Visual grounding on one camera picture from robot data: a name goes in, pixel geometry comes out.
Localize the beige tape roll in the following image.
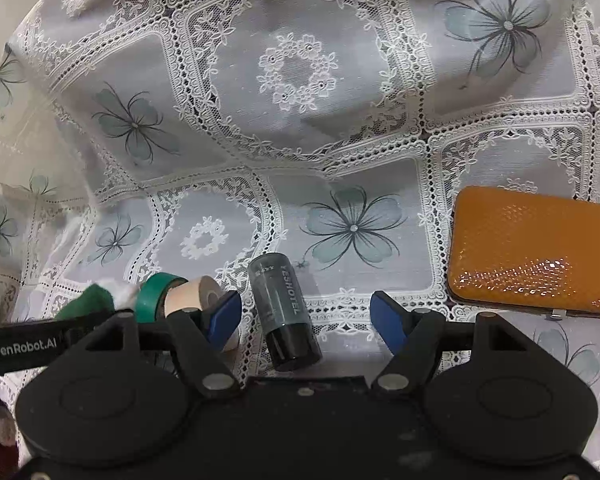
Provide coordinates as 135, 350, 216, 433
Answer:
163, 275, 244, 352

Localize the green tape roll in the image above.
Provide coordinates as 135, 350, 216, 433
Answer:
134, 272, 187, 324

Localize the dark grey hotel bottle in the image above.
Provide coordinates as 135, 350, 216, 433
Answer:
248, 252, 322, 372

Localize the green plush toy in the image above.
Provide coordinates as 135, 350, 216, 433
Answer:
55, 284, 114, 321

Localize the white fluffy plush toy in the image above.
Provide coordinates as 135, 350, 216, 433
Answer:
98, 278, 140, 310

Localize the orange leather case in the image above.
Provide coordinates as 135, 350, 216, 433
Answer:
448, 186, 600, 318

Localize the grey floral lace tablecloth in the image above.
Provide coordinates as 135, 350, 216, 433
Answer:
0, 0, 600, 479

